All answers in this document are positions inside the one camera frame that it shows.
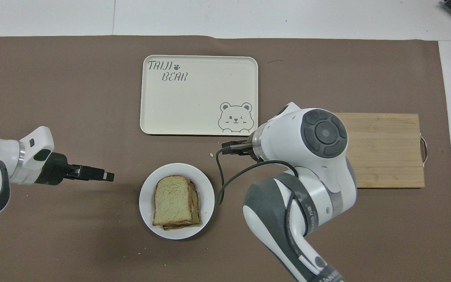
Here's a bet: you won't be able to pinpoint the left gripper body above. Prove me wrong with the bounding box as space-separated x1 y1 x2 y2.
36 152 82 186

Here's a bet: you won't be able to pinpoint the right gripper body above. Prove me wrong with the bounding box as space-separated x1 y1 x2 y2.
225 139 258 161

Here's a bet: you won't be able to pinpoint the sandwich lower bread layers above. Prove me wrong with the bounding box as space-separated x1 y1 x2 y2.
162 179 203 231

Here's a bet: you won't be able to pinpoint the white round plate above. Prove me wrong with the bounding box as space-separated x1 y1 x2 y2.
139 163 215 240

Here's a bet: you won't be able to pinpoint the cream tray with bear print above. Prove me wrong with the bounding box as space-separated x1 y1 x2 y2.
140 55 259 137

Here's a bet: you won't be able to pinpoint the toasted bread slice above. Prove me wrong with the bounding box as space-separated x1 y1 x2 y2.
152 175 193 227

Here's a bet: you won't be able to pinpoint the wooden cutting board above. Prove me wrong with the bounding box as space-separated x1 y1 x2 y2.
334 112 429 189

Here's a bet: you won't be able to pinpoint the black cable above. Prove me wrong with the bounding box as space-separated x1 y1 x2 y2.
215 145 321 275

